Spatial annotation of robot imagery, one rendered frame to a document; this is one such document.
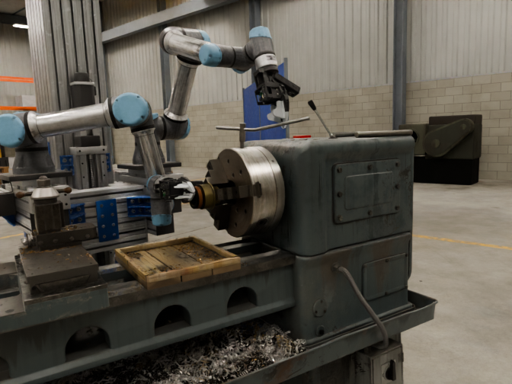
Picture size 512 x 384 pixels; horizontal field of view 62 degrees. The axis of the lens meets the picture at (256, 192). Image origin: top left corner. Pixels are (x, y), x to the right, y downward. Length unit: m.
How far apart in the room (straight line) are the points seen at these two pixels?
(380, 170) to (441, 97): 9.93
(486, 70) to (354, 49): 3.48
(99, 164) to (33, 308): 1.02
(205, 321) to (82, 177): 0.93
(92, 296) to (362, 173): 0.98
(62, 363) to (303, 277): 0.76
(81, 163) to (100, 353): 0.95
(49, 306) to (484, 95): 10.75
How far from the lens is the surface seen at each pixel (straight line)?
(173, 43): 1.76
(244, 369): 1.38
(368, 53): 12.44
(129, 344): 1.31
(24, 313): 1.14
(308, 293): 1.50
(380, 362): 1.79
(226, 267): 1.32
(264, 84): 1.45
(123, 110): 1.59
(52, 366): 1.28
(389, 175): 1.68
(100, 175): 2.04
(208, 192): 1.40
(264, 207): 1.38
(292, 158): 1.42
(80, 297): 1.14
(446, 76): 11.61
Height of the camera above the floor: 1.29
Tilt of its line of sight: 8 degrees down
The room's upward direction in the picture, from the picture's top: 2 degrees counter-clockwise
